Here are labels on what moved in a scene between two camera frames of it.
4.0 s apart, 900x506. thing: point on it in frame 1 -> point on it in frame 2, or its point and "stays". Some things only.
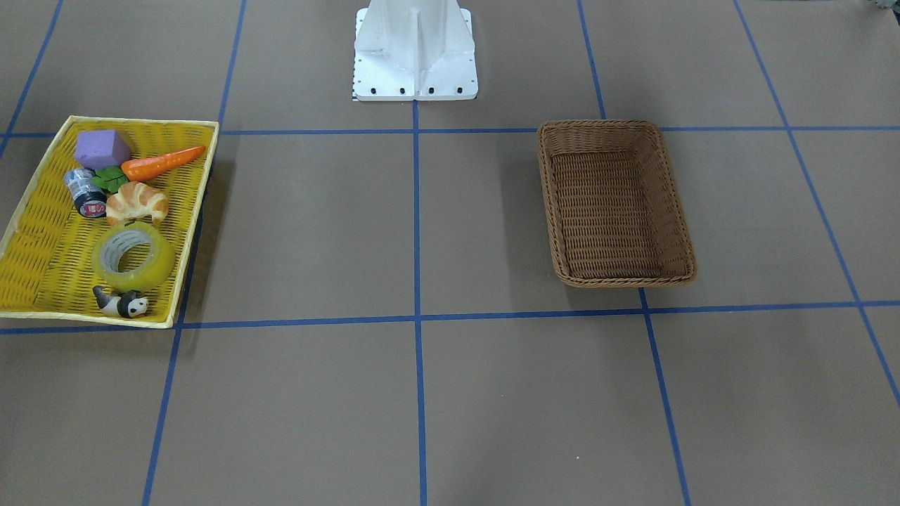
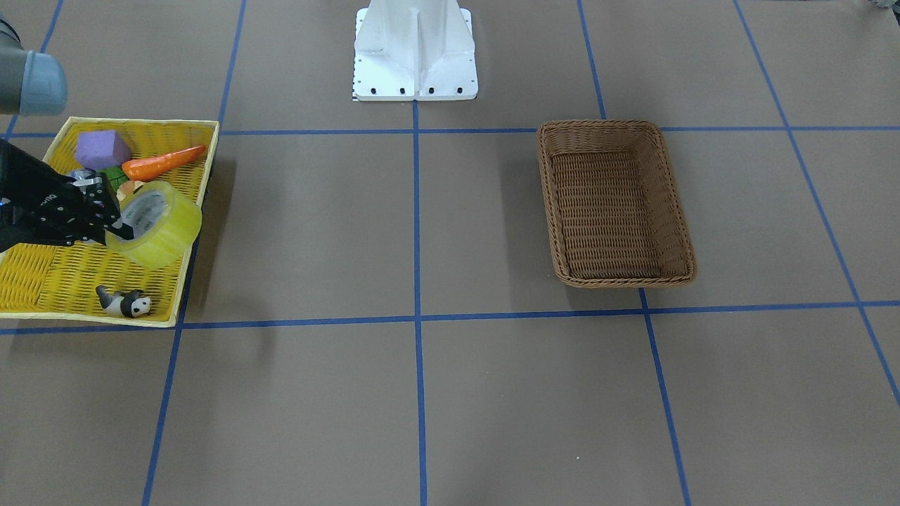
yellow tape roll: [112, 239] -> [164, 221]
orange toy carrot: [140, 169] stays
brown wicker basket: [614, 211] stays
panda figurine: [128, 304] stays
